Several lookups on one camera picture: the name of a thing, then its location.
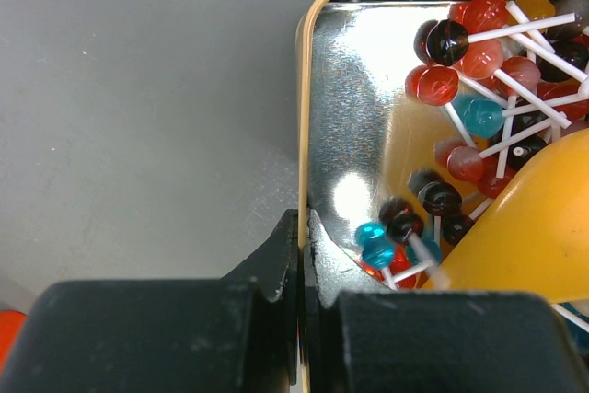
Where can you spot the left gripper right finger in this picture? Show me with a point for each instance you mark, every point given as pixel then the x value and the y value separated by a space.
pixel 360 336

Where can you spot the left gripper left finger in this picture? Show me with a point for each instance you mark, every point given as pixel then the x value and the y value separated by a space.
pixel 237 333

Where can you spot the yellow plastic scoop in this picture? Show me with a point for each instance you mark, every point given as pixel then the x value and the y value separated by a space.
pixel 534 236

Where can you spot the tan candy box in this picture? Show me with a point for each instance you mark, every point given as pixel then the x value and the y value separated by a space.
pixel 360 137

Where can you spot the orange candy tray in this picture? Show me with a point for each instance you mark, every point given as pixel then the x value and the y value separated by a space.
pixel 11 321

